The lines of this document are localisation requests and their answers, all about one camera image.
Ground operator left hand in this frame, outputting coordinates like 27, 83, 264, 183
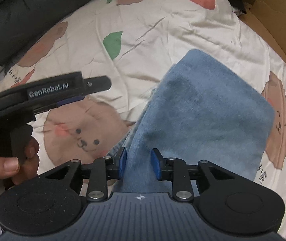
0, 138, 40, 185

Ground blue denim pants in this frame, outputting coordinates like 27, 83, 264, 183
114, 49, 274, 193

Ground cream bear print bedsheet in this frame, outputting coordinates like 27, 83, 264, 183
0, 0, 286, 239

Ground black cloth under pillow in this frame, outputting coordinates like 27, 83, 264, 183
228, 0, 247, 16

